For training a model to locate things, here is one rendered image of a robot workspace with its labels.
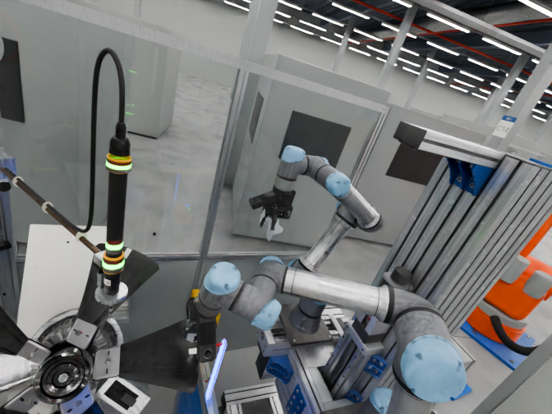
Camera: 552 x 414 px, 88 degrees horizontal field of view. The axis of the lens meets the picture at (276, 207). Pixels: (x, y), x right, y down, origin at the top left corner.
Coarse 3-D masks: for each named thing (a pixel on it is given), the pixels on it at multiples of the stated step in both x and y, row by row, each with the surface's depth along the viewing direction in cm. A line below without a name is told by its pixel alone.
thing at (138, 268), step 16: (128, 256) 89; (144, 256) 89; (96, 272) 88; (128, 272) 86; (144, 272) 86; (96, 288) 85; (128, 288) 84; (80, 304) 85; (96, 304) 82; (96, 320) 80
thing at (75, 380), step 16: (64, 352) 73; (80, 352) 76; (48, 368) 71; (64, 368) 73; (80, 368) 74; (48, 384) 70; (64, 384) 72; (80, 384) 73; (48, 400) 70; (64, 400) 71
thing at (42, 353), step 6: (30, 342) 72; (24, 348) 74; (30, 348) 74; (36, 348) 74; (42, 348) 73; (18, 354) 75; (24, 354) 75; (36, 354) 75; (42, 354) 75; (48, 354) 74; (30, 360) 76; (36, 360) 76; (42, 360) 76
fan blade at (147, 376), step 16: (144, 336) 91; (160, 336) 92; (176, 336) 93; (128, 352) 85; (144, 352) 86; (160, 352) 88; (176, 352) 89; (128, 368) 81; (144, 368) 83; (160, 368) 85; (176, 368) 87; (192, 368) 89; (160, 384) 82; (176, 384) 84; (192, 384) 86
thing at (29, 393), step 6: (30, 390) 72; (18, 396) 70; (24, 396) 71; (30, 396) 73; (12, 402) 69; (18, 402) 71; (24, 402) 72; (6, 408) 69; (12, 408) 70; (18, 408) 72; (24, 408) 73; (30, 408) 75
